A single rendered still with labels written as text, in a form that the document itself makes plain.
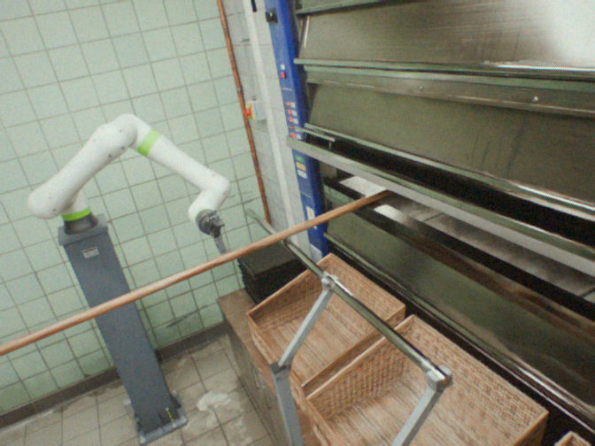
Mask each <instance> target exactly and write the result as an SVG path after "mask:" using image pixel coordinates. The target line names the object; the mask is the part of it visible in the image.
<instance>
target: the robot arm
mask: <svg viewBox="0 0 595 446"><path fill-rule="evenodd" d="M128 147H129V148H131V149H132V150H135V151H136V152H138V153H140V154H142V155H143V156H145V157H146V158H148V159H149V160H151V161H153V162H155V163H157V164H159V165H162V166H164V167H165V168H166V169H168V170H170V171H172V172H173V173H176V174H177V175H179V176H181V177H182V178H183V179H184V180H186V181H188V182H189V183H191V184H192V185H193V186H196V187H197V188H199V189H200V190H201V194H200V195H199V196H198V198H197V199H196V201H195V202H194V203H193V204H192V205H191V206H190V208H189V220H190V221H191V222H192V223H193V224H194V225H196V227H198V228H199V229H200V231H201V232H202V233H204V234H207V235H211V236H212V238H213V239H214V244H215V245H216V247H217V249H218V251H219V253H220V255H221V256H222V255H224V254H227V253H229V252H230V251H229V250H227V249H226V246H225V244H224V242H223V241H222V235H221V233H220V230H221V227H224V226H225V223H224V222H223V221H222V220H221V219H223V216H221V217H220V216H219V215H218V214H216V213H217V211H218V210H219V208H220V207H221V205H222V204H223V203H224V201H225V200H226V199H227V198H228V196H229V194H230V192H231V185H230V182H229V181H228V179H227V178H225V177H223V176H221V175H219V174H217V173H216V172H214V171H212V170H210V169H208V168H207V167H205V166H204V165H201V164H200V163H198V162H197V161H196V160H195V159H193V158H191V157H190V156H189V155H187V154H186V153H185V152H183V151H182V150H180V149H179V148H178V147H177V146H175V145H174V144H173V143H172V142H170V141H169V140H168V139H167V138H166V137H165V136H164V135H162V134H160V133H159V132H158V131H156V130H155V129H154V128H152V127H151V126H149V125H148V124H147V123H145V122H144V121H142V120H141V119H139V118H137V117H136V116H135V115H133V114H123V115H120V116H119V117H118V118H116V119H115V120H114V121H113V122H111V123H108V124H104V125H102V126H101V127H99V128H98V129H97V130H96V132H95V133H94V134H93V135H92V137H91V138H90V139H89V141H88V142H87V143H86V144H85V146H84V147H83V148H82V149H81V151H80V152H79V153H78V154H77V155H76V156H75V157H74V158H73V159H72V160H71V161H70V162H69V163H68V164H67V165H66V166H65V167H64V168H63V169H62V170H61V171H60V172H59V173H57V174H56V175H55V176H54V177H52V178H50V179H49V180H48V181H47V182H46V183H44V184H43V185H42V186H41V187H40V188H38V189H36V190H35V191H34V192H32V194H31V195H30V196H29V198H28V200H27V207H28V209H29V211H30V212H31V213H32V214H33V215H34V216H35V217H37V218H38V219H55V218H56V217H57V216H58V215H60V216H61V217H62V219H63V221H64V232H65V234H67V235H75V234H78V233H82V232H85V231H87V230H90V229H91V228H93V227H95V226H96V225H97V224H98V223H99V221H98V218H97V217H96V216H95V215H94V214H93V213H92V211H91V209H90V204H89V200H88V198H87V196H86V193H85V191H84V188H83V186H84V185H85V184H86V183H87V182H89V181H90V180H91V179H92V178H93V177H94V176H95V175H96V174H97V173H99V172H100V171H101V170H102V169H104V168H105V167H106V166H107V165H109V164H110V163H111V162H112V161H113V160H115V159H116V158H118V157H119V156H121V155H122V154H124V153H125V152H126V151H127V149H128Z"/></svg>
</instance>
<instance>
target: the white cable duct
mask: <svg viewBox="0 0 595 446"><path fill-rule="evenodd" d="M243 6H244V10H245V15H246V19H247V24H248V28H249V33H250V38H251V45H252V49H253V54H254V58H255V63H256V67H257V72H258V77H259V85H260V89H261V93H262V97H263V102H264V106H265V111H266V116H267V124H268V128H269V133H270V137H271V141H272V145H273V150H274V158H275V163H276V167H277V172H278V176H279V181H280V185H281V189H282V197H283V202H284V206H285V211H286V215H287V220H288V224H289V228H290V227H294V222H293V218H292V213H291V208H290V200H289V195H288V190H287V186H286V181H285V177H284V172H283V168H282V160H281V155H280V151H279V146H278V142H277V137H276V132H275V128H274V120H273V115H272V110H271V105H270V101H269V96H268V92H267V84H266V79H265V75H264V70H263V65H262V61H261V56H260V52H259V44H258V39H257V35H256V30H255V26H254V21H253V16H252V11H251V3H250V0H243ZM291 240H292V242H293V243H295V244H296V245H297V246H298V240H297V236H296V235H293V236H291Z"/></svg>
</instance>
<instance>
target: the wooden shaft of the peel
mask: <svg viewBox="0 0 595 446"><path fill-rule="evenodd" d="M395 193H396V192H393V191H391V190H389V189H384V190H382V191H379V192H377V193H374V194H373V195H370V196H366V197H364V198H361V199H360V200H357V201H355V202H353V203H350V204H347V205H345V206H342V207H340V208H337V209H335V210H333V211H329V212H327V213H325V214H322V215H320V216H318V217H316V218H313V219H309V220H308V221H305V222H303V223H300V224H298V225H296V226H294V227H290V228H288V229H285V230H283V231H281V232H279V233H276V234H274V235H270V236H268V237H266V238H264V239H261V240H259V241H256V242H253V243H251V244H248V245H246V246H244V247H242V248H240V249H237V250H233V251H231V252H229V253H227V254H224V255H222V256H219V257H217V258H214V259H212V260H209V261H207V262H204V263H203V264H200V265H196V266H194V267H191V268H190V269H188V270H185V271H183V272H180V273H177V274H175V275H172V276H170V277H167V278H165V279H163V280H161V281H157V282H155V283H152V284H151V285H148V286H146V287H143V288H139V289H138V290H135V291H133V292H131V293H128V294H126V295H124V296H120V297H118V298H115V299H113V300H111V301H109V302H107V303H104V304H100V305H98V306H96V307H94V308H91V309H89V310H86V311H83V312H81V313H79V314H76V315H74V316H72V317H70V318H67V319H63V320H61V321H59V322H57V323H54V324H52V325H50V326H47V327H44V328H42V329H39V330H37V331H34V332H33V333H30V334H26V335H24V336H22V337H20V338H18V339H15V340H13V341H10V342H7V343H5V344H2V345H0V357H1V356H3V355H6V354H8V353H11V352H13V351H15V350H18V349H21V348H23V347H25V346H28V345H29V344H32V343H34V342H38V341H40V340H42V339H44V338H47V337H49V336H51V335H54V334H57V333H59V332H61V331H64V330H66V329H68V328H70V327H74V326H76V325H79V324H81V323H83V322H85V321H87V320H90V319H93V318H95V317H97V316H100V315H102V314H105V313H107V312H109V311H112V310H115V309H117V308H120V307H121V306H123V305H126V304H130V303H132V302H134V301H136V300H138V299H141V298H143V297H145V296H148V295H151V294H153V293H156V292H158V291H160V290H162V289H164V288H168V287H170V286H173V285H174V284H177V283H179V282H181V281H185V280H187V279H189V278H192V277H194V276H196V275H199V274H200V273H204V272H206V271H209V270H211V269H213V268H215V267H217V266H220V265H224V264H226V263H228V262H230V261H232V260H235V259H237V258H240V257H242V256H245V255H247V254H250V253H252V252H253V251H256V250H260V249H262V248H265V247H266V246H268V245H271V244H273V243H276V242H279V241H281V240H283V239H286V238H288V237H290V236H293V235H296V234H298V233H301V232H303V231H305V230H307V229H309V228H312V227H315V226H318V225H319V224H322V223H324V222H326V221H329V220H331V219H334V218H337V217H339V216H341V215H344V214H345V213H348V212H350V211H354V210H356V209H358V208H360V207H362V206H365V205H367V204H371V203H373V202H375V201H377V200H380V199H382V198H385V197H386V196H390V195H392V194H395Z"/></svg>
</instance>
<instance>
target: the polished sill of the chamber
mask: <svg viewBox="0 0 595 446"><path fill-rule="evenodd" d="M324 189H325V192H326V193H328V194H329V195H331V196H333V197H335V198H337V199H339V200H340V201H342V202H344V203H346V204H350V203H353V202H355V201H357V200H360V199H361V198H364V197H366V195H364V194H362V193H360V192H358V191H356V190H354V189H352V188H349V187H347V186H345V185H344V184H342V183H339V182H337V181H331V182H329V183H326V184H324ZM357 210H359V211H362V212H364V213H365V214H366V215H368V216H370V217H372V218H374V219H376V220H378V221H380V222H382V223H383V224H385V225H387V226H388V227H391V228H393V229H395V230H397V231H399V232H400V233H401V234H403V235H406V236H408V237H410V238H411V239H413V240H415V241H417V242H419V243H421V244H423V245H424V246H426V247H428V248H430V249H432V250H434V251H435V252H437V253H439V254H441V255H443V256H445V257H447V258H449V259H450V260H452V261H454V262H456V263H458V264H459V265H462V266H464V267H466V268H467V269H469V270H471V271H472V272H474V273H477V274H479V275H481V276H483V277H484V278H485V279H487V280H489V281H492V282H494V283H495V284H497V285H499V286H500V287H502V288H505V289H506V290H508V291H510V292H512V293H514V294H516V295H517V296H519V297H521V298H523V299H525V300H527V301H529V302H531V303H532V304H534V305H536V306H538V307H540V308H542V309H543V310H545V311H548V312H550V313H551V314H553V315H554V316H556V317H558V318H560V319H563V320H565V321H566V322H567V323H569V324H571V325H573V326H575V327H577V328H579V329H581V330H583V331H584V332H586V333H588V334H590V335H592V336H594V337H595V304H594V303H592V302H590V301H587V300H585V299H583V298H581V297H580V296H577V295H575V294H573V293H571V292H568V291H566V290H565V289H563V288H560V287H558V286H556V285H554V284H552V283H550V282H548V281H545V280H543V279H541V278H539V277H537V276H536V275H533V274H531V273H528V272H526V271H524V270H522V269H521V268H519V267H516V266H514V265H511V264H509V263H507V262H506V261H504V260H502V259H500V258H496V257H494V256H492V255H491V254H489V253H487V252H485V251H483V250H479V249H477V248H476V247H474V246H472V245H470V244H468V243H466V242H463V241H461V240H459V239H457V238H455V237H453V236H451V235H449V234H446V233H444V232H442V231H440V230H438V229H436V228H434V227H432V226H429V225H427V224H425V223H423V222H421V221H419V220H417V219H415V218H413V217H410V216H408V215H406V214H404V213H403V212H401V211H398V210H396V209H393V208H391V207H389V206H388V205H386V204H383V203H381V202H379V201H375V202H373V203H371V204H367V205H365V206H362V207H360V208H358V209H357Z"/></svg>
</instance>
